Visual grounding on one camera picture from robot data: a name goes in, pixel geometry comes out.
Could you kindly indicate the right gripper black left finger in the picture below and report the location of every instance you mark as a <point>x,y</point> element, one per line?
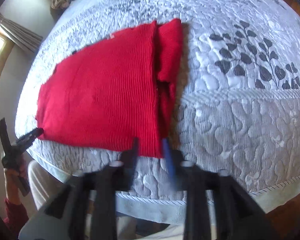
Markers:
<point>127,170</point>

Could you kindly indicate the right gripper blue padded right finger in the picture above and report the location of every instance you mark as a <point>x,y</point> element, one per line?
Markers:
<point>176,172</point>

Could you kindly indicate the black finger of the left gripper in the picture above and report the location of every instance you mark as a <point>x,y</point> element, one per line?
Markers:
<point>28,139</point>

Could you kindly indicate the red knit sweater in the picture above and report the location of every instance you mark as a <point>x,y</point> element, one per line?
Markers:
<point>114,91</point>

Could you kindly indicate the person's left forearm red sleeve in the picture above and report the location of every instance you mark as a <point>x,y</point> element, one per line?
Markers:
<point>16,217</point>

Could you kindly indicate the person's left hand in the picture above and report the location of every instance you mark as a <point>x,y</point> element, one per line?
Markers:
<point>11,188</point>

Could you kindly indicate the grey curtain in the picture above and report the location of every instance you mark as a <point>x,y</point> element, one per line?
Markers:
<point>24,38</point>

